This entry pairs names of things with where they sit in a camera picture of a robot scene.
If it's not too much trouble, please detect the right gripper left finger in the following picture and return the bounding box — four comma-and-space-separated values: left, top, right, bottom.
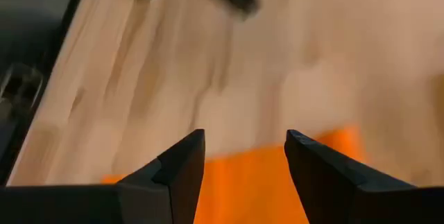
0, 128, 207, 224

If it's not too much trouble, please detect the black aluminium table frame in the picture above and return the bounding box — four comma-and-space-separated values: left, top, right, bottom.
0, 0, 92, 187

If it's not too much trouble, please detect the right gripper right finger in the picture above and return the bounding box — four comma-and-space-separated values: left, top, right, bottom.
284, 129, 444, 224

